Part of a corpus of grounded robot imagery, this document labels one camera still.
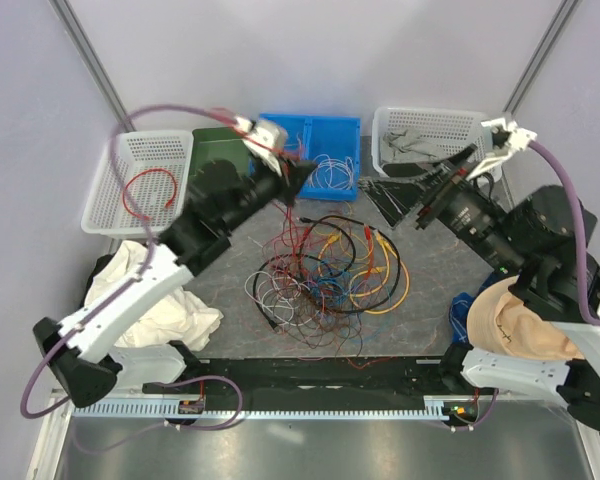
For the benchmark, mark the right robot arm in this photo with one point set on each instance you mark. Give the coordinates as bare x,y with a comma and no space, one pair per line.
540,246

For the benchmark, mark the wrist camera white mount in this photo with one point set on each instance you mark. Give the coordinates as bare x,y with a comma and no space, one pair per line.
264,139
502,138

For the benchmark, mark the green plastic box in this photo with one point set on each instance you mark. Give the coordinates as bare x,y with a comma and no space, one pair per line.
221,143

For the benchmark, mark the left grey aluminium post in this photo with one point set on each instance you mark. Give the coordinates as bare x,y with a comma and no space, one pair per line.
78,36

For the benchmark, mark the empty white basket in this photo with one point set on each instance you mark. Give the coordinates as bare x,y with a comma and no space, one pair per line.
147,179

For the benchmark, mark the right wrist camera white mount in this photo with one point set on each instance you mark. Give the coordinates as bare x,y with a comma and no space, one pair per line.
502,138

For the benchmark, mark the white cloth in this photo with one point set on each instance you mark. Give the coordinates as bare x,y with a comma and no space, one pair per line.
179,316

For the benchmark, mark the grey aluminium corner post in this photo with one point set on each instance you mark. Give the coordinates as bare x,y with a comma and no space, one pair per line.
513,106

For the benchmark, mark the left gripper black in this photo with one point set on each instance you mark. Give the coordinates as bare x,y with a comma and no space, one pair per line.
301,170

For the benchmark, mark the beige bucket hat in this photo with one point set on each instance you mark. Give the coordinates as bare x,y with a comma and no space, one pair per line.
498,322

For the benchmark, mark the grey adidas sweatshirt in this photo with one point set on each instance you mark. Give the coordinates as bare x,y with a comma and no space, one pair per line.
408,146

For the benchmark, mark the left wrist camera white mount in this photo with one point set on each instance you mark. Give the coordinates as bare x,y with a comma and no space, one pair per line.
264,139

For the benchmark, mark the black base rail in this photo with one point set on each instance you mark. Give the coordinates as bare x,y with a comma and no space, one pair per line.
334,384

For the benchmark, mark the blue cloth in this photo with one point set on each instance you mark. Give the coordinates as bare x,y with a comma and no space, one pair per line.
458,317

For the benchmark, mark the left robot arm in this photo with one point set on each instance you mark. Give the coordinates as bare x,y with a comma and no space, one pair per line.
80,350

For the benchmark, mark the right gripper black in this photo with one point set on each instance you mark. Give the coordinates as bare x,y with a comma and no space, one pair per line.
395,198

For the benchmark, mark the white basket with clothes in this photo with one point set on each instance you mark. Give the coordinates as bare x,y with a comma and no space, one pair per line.
450,130

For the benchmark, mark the blue divided plastic bin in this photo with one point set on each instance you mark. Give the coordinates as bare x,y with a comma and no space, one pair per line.
332,143

